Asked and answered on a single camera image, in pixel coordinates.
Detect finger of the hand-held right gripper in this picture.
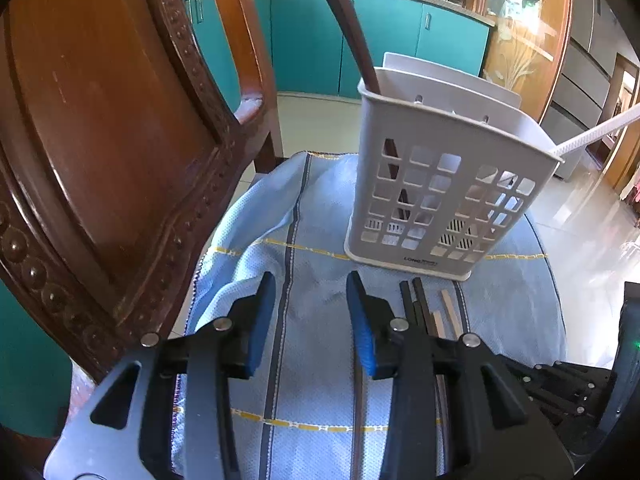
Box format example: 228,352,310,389
500,355,615,420

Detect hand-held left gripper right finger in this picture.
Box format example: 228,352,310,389
346,271,573,480

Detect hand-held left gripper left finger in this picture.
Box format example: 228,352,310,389
45,272,277,480

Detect dark red chopstick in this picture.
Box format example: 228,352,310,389
312,0,416,223
350,365,364,480

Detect white plastic utensil basket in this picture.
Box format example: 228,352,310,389
344,52,565,282

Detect striped light blue cloth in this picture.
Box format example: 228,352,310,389
172,150,568,480

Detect teal side cabinet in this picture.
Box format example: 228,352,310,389
0,280,74,442

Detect carved wooden chair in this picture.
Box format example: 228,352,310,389
0,0,283,382

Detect teal kitchen base cabinets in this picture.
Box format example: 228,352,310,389
177,0,494,107

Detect silver refrigerator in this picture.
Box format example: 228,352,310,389
540,0,622,182

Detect wooden framed glass door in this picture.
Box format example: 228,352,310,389
467,0,574,122

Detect wooden door frame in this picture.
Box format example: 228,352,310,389
602,52,640,192

